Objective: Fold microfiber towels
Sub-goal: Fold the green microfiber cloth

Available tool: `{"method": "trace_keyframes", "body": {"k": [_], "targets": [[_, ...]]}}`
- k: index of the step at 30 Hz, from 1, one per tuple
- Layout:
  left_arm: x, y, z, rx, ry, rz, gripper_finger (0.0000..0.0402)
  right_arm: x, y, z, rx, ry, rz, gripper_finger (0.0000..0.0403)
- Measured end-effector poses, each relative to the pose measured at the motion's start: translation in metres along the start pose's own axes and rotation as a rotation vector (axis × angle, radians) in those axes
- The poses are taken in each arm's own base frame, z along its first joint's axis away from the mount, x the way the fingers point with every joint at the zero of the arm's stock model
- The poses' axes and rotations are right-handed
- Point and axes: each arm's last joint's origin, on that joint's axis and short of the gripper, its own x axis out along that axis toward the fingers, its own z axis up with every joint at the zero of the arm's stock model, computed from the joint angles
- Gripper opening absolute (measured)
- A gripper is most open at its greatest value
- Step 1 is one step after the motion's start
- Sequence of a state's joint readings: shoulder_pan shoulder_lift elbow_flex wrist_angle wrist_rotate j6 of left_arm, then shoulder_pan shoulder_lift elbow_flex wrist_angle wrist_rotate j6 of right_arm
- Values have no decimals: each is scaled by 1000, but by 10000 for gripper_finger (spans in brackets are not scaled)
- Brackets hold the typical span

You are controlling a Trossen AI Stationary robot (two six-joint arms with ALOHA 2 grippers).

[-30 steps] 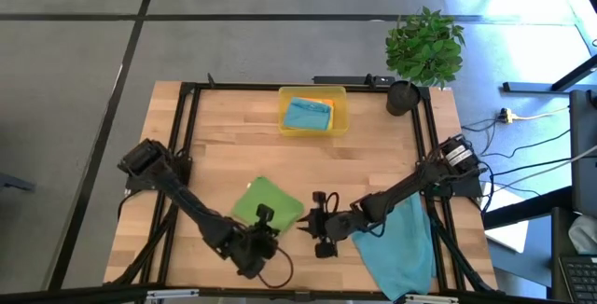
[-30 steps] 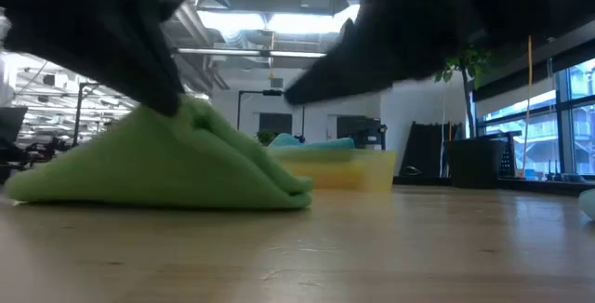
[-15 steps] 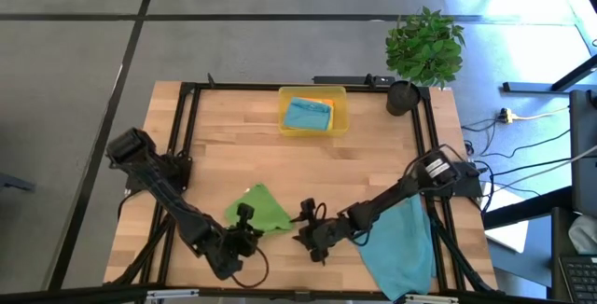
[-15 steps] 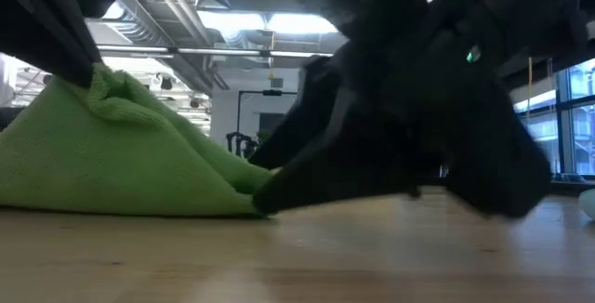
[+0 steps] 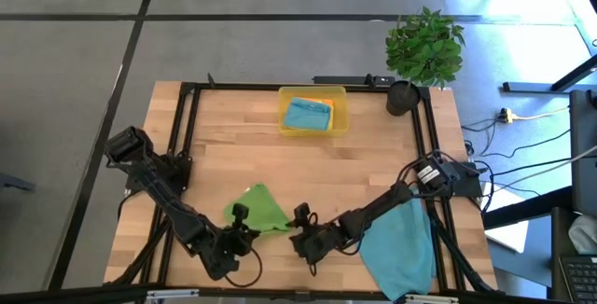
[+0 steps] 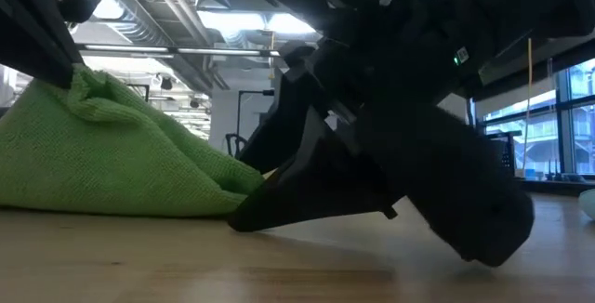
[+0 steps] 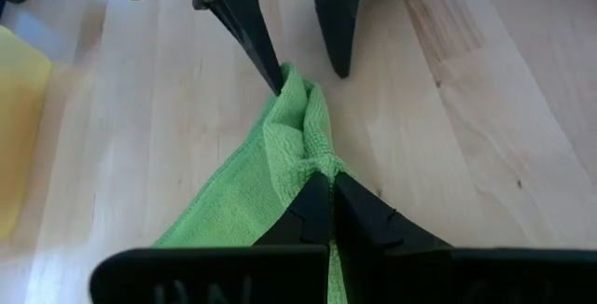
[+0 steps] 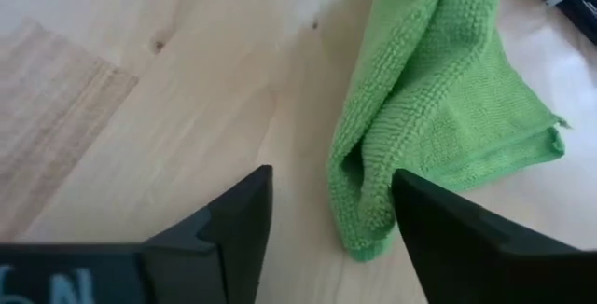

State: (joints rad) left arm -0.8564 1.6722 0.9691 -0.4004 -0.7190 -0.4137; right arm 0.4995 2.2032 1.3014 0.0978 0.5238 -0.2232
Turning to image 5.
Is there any green leafy plant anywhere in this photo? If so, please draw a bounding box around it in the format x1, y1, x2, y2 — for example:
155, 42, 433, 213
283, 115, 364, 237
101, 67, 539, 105
383, 5, 467, 89

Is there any yellow extension cord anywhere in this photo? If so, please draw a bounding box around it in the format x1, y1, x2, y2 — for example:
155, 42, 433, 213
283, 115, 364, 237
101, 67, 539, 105
495, 105, 571, 126

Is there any green microfiber towel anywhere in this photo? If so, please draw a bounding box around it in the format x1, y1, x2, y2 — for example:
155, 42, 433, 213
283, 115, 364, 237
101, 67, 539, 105
223, 182, 294, 236

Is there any black desk leg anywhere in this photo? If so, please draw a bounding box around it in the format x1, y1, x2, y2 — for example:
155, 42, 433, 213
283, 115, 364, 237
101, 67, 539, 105
501, 53, 597, 95

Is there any black plant pot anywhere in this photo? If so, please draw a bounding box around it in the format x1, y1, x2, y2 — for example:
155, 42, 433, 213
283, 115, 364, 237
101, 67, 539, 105
385, 79, 423, 117

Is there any grey floor cable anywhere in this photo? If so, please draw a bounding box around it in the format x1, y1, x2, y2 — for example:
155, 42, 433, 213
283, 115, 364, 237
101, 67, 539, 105
489, 144, 597, 194

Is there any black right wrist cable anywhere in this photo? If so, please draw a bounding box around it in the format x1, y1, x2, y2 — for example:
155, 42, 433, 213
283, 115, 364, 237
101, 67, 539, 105
305, 241, 369, 278

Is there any black floor cable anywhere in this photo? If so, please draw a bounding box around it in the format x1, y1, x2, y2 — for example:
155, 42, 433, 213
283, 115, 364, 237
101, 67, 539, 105
479, 128, 573, 160
484, 156, 573, 178

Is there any blue microfiber towel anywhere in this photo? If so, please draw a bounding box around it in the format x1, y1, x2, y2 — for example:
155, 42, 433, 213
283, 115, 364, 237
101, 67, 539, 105
283, 97, 333, 132
357, 196, 437, 301

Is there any grey cloth bundle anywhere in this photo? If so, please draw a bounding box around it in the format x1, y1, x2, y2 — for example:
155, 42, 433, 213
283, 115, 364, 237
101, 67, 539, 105
566, 214, 597, 256

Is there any white flat board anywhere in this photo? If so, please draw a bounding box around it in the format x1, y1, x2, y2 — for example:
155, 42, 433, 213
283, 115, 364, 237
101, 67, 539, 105
479, 181, 532, 255

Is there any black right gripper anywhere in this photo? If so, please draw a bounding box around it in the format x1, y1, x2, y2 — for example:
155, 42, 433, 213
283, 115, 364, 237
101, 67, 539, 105
285, 201, 349, 267

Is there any dark furniture foot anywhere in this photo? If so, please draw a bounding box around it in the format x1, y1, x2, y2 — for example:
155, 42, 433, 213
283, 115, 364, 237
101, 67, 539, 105
0, 172, 37, 193

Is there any grey computer case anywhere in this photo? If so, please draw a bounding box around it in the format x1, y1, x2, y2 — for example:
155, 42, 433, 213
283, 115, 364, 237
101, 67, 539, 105
568, 89, 597, 217

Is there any orange microfiber towel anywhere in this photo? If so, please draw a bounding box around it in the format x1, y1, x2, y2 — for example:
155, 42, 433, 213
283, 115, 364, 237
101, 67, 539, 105
300, 96, 336, 109

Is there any yellow translucent plastic bin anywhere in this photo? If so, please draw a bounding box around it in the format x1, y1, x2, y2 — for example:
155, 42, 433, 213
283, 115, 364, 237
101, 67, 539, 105
277, 85, 350, 138

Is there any silver metal bracket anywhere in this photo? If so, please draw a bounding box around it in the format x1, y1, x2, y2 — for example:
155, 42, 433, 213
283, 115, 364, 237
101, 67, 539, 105
403, 293, 460, 304
146, 288, 201, 301

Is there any black aluminium table frame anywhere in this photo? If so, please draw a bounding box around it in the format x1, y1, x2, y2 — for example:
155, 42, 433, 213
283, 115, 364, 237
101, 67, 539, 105
103, 72, 499, 296

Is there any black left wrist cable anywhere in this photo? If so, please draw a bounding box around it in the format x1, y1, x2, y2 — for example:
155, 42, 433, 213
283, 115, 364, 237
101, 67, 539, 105
223, 246, 264, 289

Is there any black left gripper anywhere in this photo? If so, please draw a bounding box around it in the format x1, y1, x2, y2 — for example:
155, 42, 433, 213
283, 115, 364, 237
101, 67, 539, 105
207, 202, 261, 283

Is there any black frame crossbar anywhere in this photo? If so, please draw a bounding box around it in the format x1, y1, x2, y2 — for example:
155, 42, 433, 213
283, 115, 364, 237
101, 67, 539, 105
0, 283, 597, 304

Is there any black keyboard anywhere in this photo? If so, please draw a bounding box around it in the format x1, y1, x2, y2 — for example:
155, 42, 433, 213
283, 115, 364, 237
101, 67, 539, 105
557, 254, 597, 304

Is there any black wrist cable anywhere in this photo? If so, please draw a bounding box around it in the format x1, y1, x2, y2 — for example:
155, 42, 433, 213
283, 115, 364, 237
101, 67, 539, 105
223, 246, 264, 289
305, 241, 369, 278

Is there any black rectangular bar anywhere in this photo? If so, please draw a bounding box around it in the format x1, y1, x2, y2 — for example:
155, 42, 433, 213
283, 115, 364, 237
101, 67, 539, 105
311, 74, 396, 88

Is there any dark desk beam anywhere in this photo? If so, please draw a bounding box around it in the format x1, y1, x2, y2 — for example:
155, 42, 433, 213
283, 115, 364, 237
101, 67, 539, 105
482, 186, 576, 231

